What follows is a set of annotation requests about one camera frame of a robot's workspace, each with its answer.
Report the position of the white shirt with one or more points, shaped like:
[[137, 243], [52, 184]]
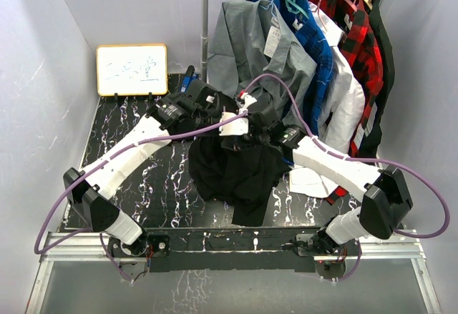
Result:
[[344, 103]]

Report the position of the whiteboard with yellow frame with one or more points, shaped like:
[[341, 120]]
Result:
[[131, 70]]

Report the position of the black hanging jacket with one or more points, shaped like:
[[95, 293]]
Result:
[[373, 134]]

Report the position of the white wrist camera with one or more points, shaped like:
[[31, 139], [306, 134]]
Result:
[[244, 100], [237, 127]]

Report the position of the aluminium frame rail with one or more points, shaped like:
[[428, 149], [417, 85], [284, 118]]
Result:
[[78, 275]]

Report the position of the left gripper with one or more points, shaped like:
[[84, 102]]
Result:
[[216, 112]]

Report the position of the blue plaid shirt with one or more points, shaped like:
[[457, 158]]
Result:
[[312, 39]]

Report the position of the red black plaid shirt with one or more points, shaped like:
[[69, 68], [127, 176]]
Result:
[[362, 52]]

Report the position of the blue stapler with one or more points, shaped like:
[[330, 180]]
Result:
[[189, 76]]

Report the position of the grey shirt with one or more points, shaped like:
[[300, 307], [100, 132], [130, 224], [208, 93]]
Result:
[[251, 40]]

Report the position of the pink hanger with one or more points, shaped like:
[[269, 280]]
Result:
[[326, 13]]

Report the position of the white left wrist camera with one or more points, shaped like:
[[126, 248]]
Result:
[[237, 127]]

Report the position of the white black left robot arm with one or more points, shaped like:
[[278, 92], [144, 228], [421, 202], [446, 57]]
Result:
[[91, 189]]

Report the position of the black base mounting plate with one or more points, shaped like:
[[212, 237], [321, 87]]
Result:
[[243, 248]]

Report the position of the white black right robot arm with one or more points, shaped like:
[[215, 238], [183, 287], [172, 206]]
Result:
[[382, 193]]

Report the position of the teal hanger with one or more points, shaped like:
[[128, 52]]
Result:
[[295, 7]]

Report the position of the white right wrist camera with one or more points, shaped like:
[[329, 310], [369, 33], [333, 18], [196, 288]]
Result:
[[244, 100]]

